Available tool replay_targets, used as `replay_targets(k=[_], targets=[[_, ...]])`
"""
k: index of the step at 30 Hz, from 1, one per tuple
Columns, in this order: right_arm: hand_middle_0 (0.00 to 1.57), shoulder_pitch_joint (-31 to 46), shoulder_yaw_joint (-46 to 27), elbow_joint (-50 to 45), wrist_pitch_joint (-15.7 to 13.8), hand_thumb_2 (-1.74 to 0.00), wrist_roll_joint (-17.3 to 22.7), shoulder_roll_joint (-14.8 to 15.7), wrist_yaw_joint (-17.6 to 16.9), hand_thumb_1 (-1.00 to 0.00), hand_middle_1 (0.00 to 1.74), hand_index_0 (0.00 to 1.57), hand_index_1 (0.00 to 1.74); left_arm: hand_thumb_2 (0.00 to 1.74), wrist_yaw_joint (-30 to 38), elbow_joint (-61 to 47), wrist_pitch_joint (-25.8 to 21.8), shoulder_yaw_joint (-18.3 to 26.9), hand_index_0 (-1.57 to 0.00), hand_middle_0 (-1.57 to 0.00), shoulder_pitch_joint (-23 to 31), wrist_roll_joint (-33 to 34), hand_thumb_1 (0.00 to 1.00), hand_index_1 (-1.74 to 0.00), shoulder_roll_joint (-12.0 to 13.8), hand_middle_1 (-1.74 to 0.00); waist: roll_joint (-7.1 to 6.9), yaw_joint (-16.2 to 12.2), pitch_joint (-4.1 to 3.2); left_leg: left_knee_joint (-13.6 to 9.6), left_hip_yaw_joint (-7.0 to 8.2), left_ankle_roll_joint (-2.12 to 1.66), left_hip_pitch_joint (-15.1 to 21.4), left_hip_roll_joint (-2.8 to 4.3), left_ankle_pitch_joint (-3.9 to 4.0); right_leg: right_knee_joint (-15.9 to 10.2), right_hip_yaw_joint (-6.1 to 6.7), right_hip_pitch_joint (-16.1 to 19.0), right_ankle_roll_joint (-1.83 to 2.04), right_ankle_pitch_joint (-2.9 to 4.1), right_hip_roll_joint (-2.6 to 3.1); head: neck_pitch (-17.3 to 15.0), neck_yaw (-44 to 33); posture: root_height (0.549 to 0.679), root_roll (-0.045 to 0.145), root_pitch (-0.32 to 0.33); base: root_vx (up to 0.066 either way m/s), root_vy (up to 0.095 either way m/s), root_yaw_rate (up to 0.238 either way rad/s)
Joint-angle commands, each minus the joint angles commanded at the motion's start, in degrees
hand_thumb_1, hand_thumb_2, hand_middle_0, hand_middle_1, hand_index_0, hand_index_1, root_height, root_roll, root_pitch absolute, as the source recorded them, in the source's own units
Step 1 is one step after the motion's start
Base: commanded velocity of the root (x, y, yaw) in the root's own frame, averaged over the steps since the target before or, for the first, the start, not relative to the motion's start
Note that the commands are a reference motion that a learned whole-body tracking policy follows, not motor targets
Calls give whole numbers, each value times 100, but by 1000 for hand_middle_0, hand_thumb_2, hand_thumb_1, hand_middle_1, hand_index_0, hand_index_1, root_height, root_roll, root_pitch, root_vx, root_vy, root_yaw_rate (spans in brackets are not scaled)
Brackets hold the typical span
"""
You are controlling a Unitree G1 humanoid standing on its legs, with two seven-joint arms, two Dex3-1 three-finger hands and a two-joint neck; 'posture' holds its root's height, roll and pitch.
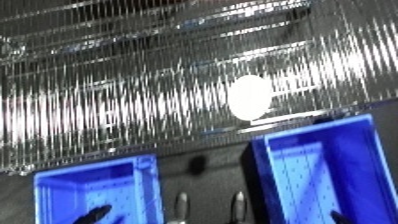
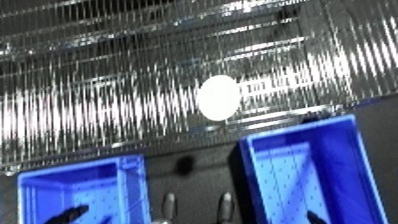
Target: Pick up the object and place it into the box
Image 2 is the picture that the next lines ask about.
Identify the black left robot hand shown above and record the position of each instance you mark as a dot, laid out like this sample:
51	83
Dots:
66	215

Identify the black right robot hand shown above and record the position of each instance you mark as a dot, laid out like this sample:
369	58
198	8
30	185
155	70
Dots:
314	218

